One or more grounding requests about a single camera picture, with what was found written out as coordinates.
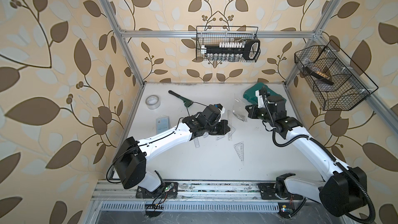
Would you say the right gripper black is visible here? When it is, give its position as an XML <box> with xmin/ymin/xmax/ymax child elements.
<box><xmin>246</xmin><ymin>104</ymin><xmax>275</xmax><ymax>125</ymax></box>

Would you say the clear straight ruler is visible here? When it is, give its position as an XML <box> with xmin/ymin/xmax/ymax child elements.
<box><xmin>193</xmin><ymin>138</ymin><xmax>200</xmax><ymax>148</ymax></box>

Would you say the blue ruler set pouch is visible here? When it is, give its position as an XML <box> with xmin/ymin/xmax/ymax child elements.
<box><xmin>156</xmin><ymin>115</ymin><xmax>171</xmax><ymax>134</ymax></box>

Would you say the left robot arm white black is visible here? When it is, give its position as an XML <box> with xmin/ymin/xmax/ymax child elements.
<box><xmin>109</xmin><ymin>104</ymin><xmax>231</xmax><ymax>192</ymax></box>

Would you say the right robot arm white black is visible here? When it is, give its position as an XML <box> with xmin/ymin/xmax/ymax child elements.
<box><xmin>245</xmin><ymin>89</ymin><xmax>376</xmax><ymax>224</ymax></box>

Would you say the green plastic tool case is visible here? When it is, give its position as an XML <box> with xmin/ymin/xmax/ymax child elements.
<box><xmin>243</xmin><ymin>82</ymin><xmax>286</xmax><ymax>105</ymax></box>

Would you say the dark object in right basket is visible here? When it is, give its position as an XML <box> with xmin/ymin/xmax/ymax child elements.
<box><xmin>304</xmin><ymin>66</ymin><xmax>334</xmax><ymax>86</ymax></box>

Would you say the clear tape roll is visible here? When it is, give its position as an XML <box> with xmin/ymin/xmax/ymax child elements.
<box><xmin>145</xmin><ymin>95</ymin><xmax>161</xmax><ymax>110</ymax></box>

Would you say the black socket bit holder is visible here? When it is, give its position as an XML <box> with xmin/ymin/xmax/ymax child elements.
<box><xmin>199</xmin><ymin>39</ymin><xmax>261</xmax><ymax>62</ymax></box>

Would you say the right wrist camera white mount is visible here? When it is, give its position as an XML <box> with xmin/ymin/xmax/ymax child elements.
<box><xmin>256</xmin><ymin>89</ymin><xmax>265</xmax><ymax>108</ymax></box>

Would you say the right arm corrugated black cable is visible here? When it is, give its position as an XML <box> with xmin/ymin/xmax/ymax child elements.
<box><xmin>260</xmin><ymin>86</ymin><xmax>376</xmax><ymax>224</ymax></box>

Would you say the right wire basket black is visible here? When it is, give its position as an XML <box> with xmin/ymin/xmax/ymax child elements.
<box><xmin>294</xmin><ymin>39</ymin><xmax>379</xmax><ymax>111</ymax></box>

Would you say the wire basket black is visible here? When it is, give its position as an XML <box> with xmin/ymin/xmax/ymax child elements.
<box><xmin>195</xmin><ymin>26</ymin><xmax>261</xmax><ymax>62</ymax></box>
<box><xmin>294</xmin><ymin>39</ymin><xmax>379</xmax><ymax>111</ymax></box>

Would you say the back wire basket black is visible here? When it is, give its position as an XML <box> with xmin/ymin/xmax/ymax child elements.
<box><xmin>195</xmin><ymin>26</ymin><xmax>261</xmax><ymax>62</ymax></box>

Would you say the aluminium frame back bar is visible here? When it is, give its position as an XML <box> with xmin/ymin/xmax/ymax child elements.
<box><xmin>119</xmin><ymin>29</ymin><xmax>316</xmax><ymax>39</ymax></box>

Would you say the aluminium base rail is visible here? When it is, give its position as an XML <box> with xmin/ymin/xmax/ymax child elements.
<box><xmin>91</xmin><ymin>180</ymin><xmax>303</xmax><ymax>213</ymax></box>

